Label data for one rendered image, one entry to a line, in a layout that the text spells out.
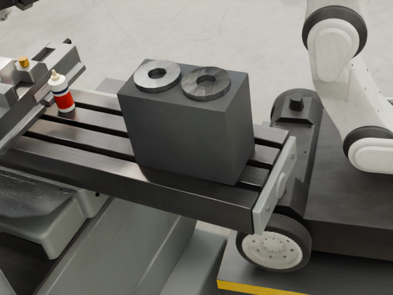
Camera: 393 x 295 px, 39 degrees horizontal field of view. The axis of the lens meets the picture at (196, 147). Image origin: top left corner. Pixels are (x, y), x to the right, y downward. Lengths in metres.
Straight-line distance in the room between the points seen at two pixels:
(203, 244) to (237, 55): 1.43
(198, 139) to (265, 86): 1.84
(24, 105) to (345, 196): 0.85
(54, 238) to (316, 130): 0.84
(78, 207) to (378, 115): 0.76
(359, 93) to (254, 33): 1.92
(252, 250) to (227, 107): 0.67
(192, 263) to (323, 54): 0.89
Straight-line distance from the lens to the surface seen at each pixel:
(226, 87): 1.00
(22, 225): 1.31
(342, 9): 1.28
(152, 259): 1.74
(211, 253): 1.91
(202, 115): 0.99
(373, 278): 1.60
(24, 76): 1.38
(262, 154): 1.15
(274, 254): 1.56
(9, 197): 1.30
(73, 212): 1.32
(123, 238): 1.55
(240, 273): 1.60
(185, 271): 1.88
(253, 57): 3.09
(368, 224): 1.49
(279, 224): 1.45
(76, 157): 1.24
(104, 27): 3.62
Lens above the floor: 1.72
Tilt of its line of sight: 42 degrees down
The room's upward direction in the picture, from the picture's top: 11 degrees counter-clockwise
